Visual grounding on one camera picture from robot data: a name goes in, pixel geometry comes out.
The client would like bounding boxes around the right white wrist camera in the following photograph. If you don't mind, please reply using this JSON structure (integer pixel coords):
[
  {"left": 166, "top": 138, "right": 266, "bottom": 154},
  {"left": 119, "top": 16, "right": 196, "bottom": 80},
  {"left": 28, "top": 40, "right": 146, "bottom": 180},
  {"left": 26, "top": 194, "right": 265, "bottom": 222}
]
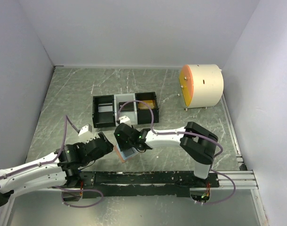
[{"left": 118, "top": 115, "right": 132, "bottom": 126}]

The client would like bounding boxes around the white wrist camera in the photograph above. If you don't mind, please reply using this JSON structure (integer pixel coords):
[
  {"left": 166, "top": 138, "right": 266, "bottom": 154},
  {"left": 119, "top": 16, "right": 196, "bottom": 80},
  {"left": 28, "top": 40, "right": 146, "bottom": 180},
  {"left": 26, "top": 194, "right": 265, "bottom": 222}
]
[
  {"left": 118, "top": 115, "right": 132, "bottom": 126},
  {"left": 78, "top": 124, "right": 93, "bottom": 140}
]

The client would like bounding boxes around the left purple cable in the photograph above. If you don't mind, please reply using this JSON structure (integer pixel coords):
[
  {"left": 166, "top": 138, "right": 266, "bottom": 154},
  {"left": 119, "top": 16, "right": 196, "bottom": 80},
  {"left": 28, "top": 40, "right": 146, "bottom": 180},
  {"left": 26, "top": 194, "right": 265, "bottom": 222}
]
[{"left": 0, "top": 114, "right": 104, "bottom": 208}]

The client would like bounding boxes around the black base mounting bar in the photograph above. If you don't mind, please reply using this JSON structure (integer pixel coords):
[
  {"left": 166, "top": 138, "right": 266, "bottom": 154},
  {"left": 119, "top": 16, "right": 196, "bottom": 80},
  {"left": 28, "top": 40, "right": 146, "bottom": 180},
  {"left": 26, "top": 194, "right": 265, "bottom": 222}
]
[{"left": 51, "top": 170, "right": 219, "bottom": 198}]

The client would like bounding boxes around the orange leather card holder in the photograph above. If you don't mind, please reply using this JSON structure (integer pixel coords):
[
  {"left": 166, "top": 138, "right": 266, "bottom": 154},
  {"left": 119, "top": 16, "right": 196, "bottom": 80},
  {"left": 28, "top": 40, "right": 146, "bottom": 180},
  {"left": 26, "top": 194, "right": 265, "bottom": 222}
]
[{"left": 114, "top": 145, "right": 139, "bottom": 163}]

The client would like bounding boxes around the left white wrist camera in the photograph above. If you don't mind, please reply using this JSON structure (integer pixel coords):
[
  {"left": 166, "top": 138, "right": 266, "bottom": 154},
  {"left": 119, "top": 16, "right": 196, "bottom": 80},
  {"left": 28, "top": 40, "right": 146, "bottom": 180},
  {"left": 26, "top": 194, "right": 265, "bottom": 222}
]
[{"left": 78, "top": 124, "right": 93, "bottom": 140}]

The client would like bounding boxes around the cream cylinder with orange lid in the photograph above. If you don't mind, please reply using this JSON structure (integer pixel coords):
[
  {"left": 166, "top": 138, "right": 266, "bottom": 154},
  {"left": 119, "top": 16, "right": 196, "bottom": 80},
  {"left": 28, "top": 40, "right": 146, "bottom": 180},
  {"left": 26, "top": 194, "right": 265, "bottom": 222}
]
[{"left": 179, "top": 64, "right": 224, "bottom": 110}]

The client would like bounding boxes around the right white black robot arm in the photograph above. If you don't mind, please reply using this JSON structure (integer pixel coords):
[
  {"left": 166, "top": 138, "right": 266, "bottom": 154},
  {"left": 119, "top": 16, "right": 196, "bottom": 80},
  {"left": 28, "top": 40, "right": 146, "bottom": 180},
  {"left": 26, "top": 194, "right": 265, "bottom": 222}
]
[{"left": 114, "top": 122, "right": 221, "bottom": 187}]

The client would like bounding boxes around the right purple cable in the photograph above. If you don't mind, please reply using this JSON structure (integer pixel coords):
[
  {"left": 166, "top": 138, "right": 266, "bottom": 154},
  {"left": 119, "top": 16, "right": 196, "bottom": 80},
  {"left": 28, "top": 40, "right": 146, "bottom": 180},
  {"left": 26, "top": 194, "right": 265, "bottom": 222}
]
[{"left": 117, "top": 100, "right": 236, "bottom": 205}]

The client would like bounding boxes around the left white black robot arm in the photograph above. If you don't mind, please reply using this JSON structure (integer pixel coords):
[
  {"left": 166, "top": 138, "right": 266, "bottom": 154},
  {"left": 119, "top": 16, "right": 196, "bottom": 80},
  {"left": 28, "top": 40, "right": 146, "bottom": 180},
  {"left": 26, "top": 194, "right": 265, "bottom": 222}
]
[{"left": 0, "top": 132, "right": 114, "bottom": 207}]

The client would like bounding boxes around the black white three-compartment tray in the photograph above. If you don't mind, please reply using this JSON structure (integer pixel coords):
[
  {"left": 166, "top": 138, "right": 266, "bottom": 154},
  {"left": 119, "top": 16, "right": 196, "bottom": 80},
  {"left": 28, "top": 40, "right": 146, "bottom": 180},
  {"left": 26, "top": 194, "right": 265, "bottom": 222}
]
[{"left": 92, "top": 92, "right": 159, "bottom": 128}]

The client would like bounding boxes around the purple cable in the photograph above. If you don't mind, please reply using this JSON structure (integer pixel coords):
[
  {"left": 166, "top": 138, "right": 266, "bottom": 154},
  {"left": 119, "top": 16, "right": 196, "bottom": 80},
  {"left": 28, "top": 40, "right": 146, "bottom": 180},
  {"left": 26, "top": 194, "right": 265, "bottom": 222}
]
[
  {"left": 117, "top": 100, "right": 236, "bottom": 205},
  {"left": 0, "top": 114, "right": 104, "bottom": 208}
]

